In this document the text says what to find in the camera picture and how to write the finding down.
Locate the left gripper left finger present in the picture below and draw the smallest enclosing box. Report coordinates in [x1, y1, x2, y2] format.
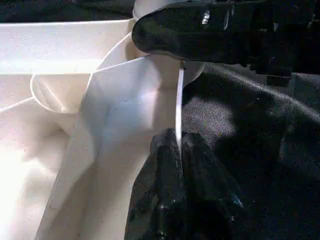
[124, 128, 188, 240]

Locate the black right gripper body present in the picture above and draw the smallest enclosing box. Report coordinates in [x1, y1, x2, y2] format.
[249, 0, 320, 88]

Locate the black work mat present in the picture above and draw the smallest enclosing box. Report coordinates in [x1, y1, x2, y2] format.
[0, 0, 320, 240]

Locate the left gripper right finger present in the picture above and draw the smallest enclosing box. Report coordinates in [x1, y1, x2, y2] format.
[181, 132, 256, 240]

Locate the white plastic table top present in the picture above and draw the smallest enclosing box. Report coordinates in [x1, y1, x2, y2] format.
[0, 21, 206, 240]

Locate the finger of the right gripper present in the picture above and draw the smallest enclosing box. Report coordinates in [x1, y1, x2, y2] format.
[131, 0, 254, 64]

